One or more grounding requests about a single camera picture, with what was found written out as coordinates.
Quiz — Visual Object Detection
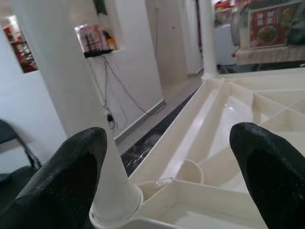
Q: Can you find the white chest freezer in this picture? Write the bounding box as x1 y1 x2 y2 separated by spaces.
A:
213 23 239 65

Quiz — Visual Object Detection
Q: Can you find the white plastic children table top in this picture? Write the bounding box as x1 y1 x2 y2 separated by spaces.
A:
89 70 305 229

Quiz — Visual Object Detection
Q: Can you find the dark sauce bottle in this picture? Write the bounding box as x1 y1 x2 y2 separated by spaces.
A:
103 31 117 52

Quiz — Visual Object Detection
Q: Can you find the grey round container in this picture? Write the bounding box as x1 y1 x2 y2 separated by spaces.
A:
230 7 251 47

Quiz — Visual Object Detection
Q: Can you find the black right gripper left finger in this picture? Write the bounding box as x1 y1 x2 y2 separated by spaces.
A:
0 127 108 229

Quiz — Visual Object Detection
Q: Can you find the black metal chair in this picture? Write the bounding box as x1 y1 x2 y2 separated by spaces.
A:
0 118 42 184

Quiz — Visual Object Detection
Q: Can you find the clear bottle red label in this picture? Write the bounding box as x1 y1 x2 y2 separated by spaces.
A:
75 23 105 54

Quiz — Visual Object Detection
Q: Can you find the black cable with adapter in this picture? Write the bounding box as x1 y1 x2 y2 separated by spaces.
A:
89 54 167 131

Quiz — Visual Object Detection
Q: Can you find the woven wicker bench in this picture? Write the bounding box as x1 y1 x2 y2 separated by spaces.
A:
235 46 305 65

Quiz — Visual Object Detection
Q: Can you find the black plastic bag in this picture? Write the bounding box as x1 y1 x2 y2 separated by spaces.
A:
287 4 305 47

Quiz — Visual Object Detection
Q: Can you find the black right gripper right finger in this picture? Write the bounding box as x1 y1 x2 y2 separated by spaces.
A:
229 122 305 229

